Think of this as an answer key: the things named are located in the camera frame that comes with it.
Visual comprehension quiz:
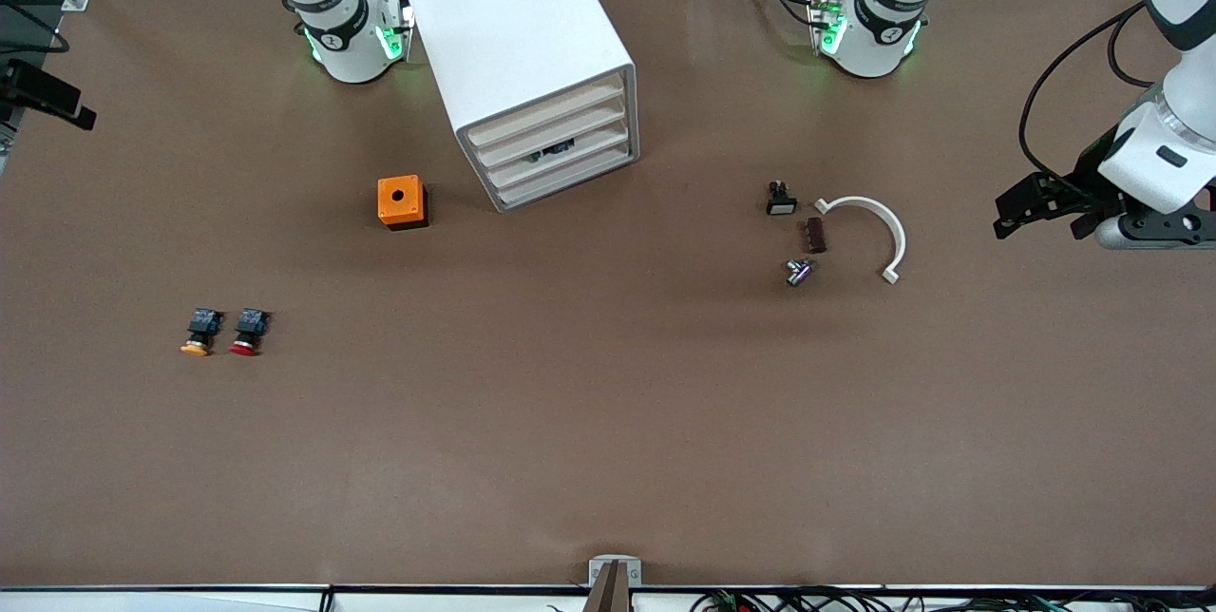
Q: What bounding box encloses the red push button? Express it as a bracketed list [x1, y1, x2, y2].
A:
[228, 308, 273, 357]

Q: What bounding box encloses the yellow push button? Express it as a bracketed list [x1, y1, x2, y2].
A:
[180, 308, 227, 358]

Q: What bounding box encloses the white drawer cabinet shell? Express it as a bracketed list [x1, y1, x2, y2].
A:
[398, 0, 639, 214]

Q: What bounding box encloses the orange box with hole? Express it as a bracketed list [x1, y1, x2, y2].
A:
[377, 175, 429, 231]

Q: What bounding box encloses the brown table mat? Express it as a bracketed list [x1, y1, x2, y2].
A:
[0, 0, 1216, 589]

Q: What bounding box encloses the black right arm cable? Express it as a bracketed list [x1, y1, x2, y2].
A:
[0, 0, 72, 57]

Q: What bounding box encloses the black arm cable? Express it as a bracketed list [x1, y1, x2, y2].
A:
[1018, 2, 1171, 181]
[0, 0, 72, 57]

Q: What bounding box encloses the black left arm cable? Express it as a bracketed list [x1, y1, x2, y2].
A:
[1018, 2, 1171, 181]

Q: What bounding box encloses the white half-ring pipe clamp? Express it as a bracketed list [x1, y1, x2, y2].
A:
[814, 196, 907, 286]

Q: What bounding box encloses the black cable bundle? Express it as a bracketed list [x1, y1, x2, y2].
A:
[689, 586, 1216, 612]

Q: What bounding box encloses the white table edge rail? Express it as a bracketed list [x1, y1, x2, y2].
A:
[0, 583, 1216, 612]

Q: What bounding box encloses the grey metal edge bracket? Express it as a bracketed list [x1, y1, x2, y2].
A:
[588, 555, 643, 612]

